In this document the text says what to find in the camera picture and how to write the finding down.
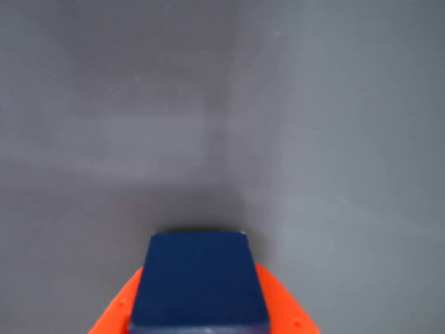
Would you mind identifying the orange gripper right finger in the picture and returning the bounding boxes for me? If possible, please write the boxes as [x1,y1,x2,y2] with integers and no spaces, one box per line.
[254,262,321,334]

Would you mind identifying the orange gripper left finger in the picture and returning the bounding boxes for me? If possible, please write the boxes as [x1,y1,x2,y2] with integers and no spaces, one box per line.
[86,266,145,334]

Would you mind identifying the dark blue cube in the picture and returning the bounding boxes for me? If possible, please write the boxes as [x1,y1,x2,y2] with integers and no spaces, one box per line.
[127,229,272,334]

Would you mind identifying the dark grey mat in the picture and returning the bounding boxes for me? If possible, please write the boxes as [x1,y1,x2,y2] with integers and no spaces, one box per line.
[0,0,445,334]

